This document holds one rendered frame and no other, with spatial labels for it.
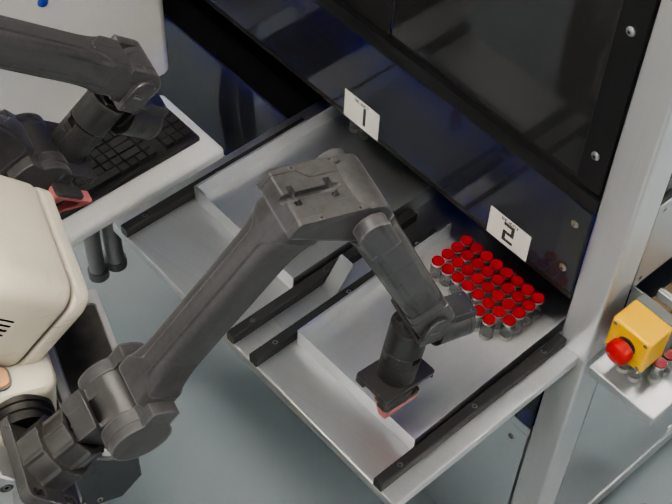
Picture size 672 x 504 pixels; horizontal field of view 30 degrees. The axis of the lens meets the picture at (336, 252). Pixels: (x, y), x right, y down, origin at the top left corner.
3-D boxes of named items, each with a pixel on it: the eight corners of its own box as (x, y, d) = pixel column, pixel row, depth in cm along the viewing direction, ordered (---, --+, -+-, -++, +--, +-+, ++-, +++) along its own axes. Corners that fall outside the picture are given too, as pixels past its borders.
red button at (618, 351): (616, 342, 188) (622, 326, 185) (637, 359, 186) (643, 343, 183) (600, 355, 187) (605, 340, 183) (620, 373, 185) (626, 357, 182)
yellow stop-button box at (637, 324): (633, 319, 193) (644, 291, 187) (670, 349, 190) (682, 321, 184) (601, 345, 190) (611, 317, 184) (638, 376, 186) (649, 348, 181)
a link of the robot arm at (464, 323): (399, 274, 168) (432, 325, 164) (467, 252, 173) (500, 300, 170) (375, 322, 177) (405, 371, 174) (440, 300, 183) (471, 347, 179)
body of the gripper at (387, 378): (433, 379, 182) (445, 345, 177) (384, 411, 176) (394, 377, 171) (402, 351, 185) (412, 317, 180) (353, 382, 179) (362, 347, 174)
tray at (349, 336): (448, 235, 213) (450, 222, 210) (563, 329, 201) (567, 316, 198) (297, 343, 198) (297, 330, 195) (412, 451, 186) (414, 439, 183)
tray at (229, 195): (342, 111, 231) (343, 97, 228) (441, 192, 219) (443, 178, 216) (195, 199, 216) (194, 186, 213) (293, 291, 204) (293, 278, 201)
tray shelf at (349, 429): (324, 104, 235) (324, 96, 233) (609, 337, 203) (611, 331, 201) (112, 229, 213) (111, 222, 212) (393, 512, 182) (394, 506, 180)
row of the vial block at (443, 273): (435, 270, 208) (438, 252, 204) (515, 337, 200) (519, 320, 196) (425, 277, 207) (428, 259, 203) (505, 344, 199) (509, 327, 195)
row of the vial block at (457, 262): (444, 263, 209) (447, 245, 205) (524, 329, 201) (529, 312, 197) (435, 270, 208) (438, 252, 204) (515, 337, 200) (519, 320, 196)
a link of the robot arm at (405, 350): (384, 310, 172) (407, 339, 169) (425, 296, 175) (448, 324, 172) (375, 343, 177) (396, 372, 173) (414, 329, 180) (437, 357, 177)
